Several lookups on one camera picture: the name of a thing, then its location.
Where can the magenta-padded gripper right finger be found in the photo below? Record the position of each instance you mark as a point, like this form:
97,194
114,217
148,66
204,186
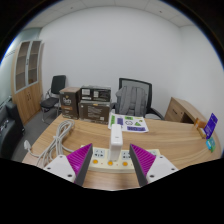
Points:
160,165

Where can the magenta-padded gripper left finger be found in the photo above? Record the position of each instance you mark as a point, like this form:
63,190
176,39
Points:
60,165

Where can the white charger block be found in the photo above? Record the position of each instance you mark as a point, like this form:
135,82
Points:
116,141

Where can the cream power strip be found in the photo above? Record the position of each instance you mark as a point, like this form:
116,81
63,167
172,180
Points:
106,163

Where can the printed paper sheet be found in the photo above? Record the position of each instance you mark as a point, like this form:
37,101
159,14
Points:
133,125

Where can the small yellow box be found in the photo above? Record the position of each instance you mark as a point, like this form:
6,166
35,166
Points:
202,132

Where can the blue packet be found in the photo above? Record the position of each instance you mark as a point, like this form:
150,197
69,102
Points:
209,143

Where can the green packet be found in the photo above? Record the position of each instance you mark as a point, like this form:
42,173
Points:
213,146

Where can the orange box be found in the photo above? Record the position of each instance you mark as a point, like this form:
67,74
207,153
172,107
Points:
199,124

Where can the black sofa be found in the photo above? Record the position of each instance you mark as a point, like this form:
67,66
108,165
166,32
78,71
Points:
8,133

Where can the wooden drawer side desk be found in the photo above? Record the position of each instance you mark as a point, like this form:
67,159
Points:
180,108

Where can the large dark cardboard box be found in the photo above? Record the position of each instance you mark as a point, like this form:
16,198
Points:
94,111

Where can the purple package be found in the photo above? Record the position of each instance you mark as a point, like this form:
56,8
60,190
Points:
211,125

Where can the grey backpack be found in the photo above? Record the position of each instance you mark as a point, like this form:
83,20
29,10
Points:
131,100

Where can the wooden cabinet with glass doors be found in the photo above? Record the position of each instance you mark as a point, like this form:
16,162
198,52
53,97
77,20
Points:
28,96

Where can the black mesh office chair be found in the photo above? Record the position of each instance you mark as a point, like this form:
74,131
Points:
148,90

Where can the small dark cardboard box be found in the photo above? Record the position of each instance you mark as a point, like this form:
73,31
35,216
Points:
96,93

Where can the black visitor chair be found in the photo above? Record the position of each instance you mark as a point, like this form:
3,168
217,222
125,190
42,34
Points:
57,83

